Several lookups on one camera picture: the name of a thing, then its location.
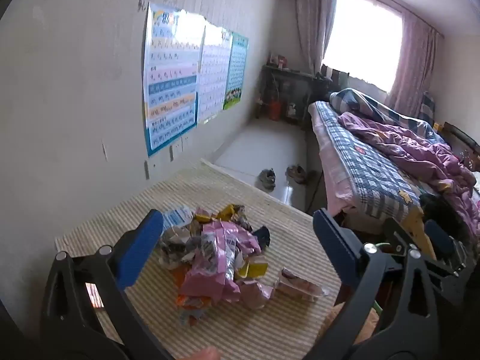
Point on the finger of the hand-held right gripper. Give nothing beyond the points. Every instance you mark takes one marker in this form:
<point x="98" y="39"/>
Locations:
<point x="397" y="232"/>
<point x="438" y="238"/>

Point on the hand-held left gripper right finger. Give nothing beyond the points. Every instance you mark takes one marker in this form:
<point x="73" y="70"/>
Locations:
<point x="337" y="243"/>

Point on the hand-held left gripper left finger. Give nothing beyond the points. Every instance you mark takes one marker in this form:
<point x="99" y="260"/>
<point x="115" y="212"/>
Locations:
<point x="138" y="247"/>

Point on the brown silver packet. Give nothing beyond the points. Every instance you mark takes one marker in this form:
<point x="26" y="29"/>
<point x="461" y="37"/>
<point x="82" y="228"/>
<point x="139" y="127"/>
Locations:
<point x="176" y="245"/>

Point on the red bin with green rim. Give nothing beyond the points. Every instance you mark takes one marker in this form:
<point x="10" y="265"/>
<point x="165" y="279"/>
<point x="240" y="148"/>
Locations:
<point x="377" y="306"/>

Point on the pile of snack wrappers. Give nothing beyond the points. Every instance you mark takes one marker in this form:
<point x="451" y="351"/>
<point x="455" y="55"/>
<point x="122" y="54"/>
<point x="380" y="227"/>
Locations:
<point x="210" y="270"/>

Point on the blue snack packet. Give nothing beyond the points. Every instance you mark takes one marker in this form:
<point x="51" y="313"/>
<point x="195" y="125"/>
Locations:
<point x="262" y="237"/>

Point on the white paper carton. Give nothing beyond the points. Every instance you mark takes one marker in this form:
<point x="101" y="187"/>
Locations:
<point x="217" y="247"/>

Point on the person's left hand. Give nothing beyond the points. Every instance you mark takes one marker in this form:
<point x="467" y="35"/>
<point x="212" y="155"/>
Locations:
<point x="207" y="354"/>

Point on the wooden chair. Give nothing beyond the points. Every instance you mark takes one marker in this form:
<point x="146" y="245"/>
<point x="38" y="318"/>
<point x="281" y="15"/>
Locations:
<point x="419" y="228"/>

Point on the black cloth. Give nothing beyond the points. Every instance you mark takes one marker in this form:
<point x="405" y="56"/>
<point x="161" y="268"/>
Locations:
<point x="438" y="206"/>

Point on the clear plastic wrapper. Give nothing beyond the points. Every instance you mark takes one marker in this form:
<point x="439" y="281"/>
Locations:
<point x="300" y="285"/>

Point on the orange fuzzy cloth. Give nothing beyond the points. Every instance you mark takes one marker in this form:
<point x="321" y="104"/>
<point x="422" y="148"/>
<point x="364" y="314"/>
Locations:
<point x="337" y="320"/>

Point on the purple quilt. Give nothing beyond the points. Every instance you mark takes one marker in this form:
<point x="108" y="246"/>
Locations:
<point x="423" y="157"/>

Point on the grey shoe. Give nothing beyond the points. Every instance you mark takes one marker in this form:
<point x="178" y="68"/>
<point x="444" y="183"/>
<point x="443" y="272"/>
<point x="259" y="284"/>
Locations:
<point x="267" y="179"/>
<point x="296" y="174"/>

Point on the dark wooden headboard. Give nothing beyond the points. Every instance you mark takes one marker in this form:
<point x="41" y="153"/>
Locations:
<point x="461" y="138"/>

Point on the blue plaid quilt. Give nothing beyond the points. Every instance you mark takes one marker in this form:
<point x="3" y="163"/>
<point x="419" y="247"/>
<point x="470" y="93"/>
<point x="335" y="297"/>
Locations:
<point x="378" y="108"/>

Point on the striped beige tablecloth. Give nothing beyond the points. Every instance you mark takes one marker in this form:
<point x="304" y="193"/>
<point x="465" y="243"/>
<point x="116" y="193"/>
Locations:
<point x="232" y="333"/>

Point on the blue plaid pillow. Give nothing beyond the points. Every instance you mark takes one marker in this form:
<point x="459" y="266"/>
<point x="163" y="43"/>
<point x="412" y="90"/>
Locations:
<point x="426" y="108"/>

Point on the small white container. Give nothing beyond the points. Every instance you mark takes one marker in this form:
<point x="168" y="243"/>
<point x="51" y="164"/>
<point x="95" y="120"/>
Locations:
<point x="292" y="110"/>

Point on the red plastic container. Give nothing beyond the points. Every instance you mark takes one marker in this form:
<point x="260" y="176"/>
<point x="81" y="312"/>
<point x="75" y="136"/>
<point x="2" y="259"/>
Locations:
<point x="274" y="109"/>

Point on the dark wooden shelf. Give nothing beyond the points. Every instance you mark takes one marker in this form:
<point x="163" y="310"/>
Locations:
<point x="292" y="82"/>

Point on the blue letter chart poster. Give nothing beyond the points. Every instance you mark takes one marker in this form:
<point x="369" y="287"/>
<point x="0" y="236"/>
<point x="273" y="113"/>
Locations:
<point x="170" y="82"/>

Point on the pink curtain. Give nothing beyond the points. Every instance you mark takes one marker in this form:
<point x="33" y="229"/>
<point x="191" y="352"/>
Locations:
<point x="412" y="63"/>
<point x="313" y="26"/>

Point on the pale pink chart poster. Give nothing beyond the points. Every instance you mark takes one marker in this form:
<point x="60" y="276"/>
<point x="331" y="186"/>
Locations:
<point x="213" y="75"/>

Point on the small red box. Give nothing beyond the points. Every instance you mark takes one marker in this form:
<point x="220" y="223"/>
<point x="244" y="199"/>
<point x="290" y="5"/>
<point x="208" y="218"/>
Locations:
<point x="277" y="60"/>

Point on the bright window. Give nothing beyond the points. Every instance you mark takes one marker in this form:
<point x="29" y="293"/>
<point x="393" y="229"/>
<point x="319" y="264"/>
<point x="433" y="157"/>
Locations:
<point x="363" y="41"/>

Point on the green bordered chart poster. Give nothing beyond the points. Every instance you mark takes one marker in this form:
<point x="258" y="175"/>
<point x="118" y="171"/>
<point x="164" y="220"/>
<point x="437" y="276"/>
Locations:
<point x="236" y="71"/>

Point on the curtain rod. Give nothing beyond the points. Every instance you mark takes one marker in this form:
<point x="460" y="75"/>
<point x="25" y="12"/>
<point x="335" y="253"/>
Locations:
<point x="393" y="2"/>

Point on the grey wall socket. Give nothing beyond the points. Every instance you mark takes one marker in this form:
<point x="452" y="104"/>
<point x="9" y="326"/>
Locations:
<point x="147" y="170"/>
<point x="171" y="153"/>

